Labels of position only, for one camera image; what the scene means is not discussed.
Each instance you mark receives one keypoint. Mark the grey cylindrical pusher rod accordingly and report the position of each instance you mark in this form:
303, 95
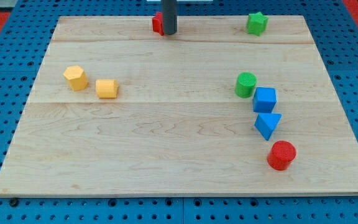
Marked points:
169, 16

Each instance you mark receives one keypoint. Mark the red star block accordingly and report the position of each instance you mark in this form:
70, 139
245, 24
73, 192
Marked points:
157, 23

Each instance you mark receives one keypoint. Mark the green star block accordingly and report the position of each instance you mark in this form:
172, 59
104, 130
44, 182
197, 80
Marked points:
256, 23

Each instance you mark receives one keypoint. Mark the yellow pentagon block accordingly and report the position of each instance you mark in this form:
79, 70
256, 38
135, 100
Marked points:
107, 88

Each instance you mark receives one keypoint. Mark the green cylinder block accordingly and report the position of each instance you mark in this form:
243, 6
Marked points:
245, 84

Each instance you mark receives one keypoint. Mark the yellow hexagon block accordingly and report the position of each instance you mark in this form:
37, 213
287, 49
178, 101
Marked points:
76, 78

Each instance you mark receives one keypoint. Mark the blue cube block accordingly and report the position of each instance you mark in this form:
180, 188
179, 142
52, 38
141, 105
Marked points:
264, 100

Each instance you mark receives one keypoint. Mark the blue triangle block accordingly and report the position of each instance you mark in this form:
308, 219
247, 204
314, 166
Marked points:
266, 123

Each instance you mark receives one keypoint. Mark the red cylinder block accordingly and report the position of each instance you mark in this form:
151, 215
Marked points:
281, 155

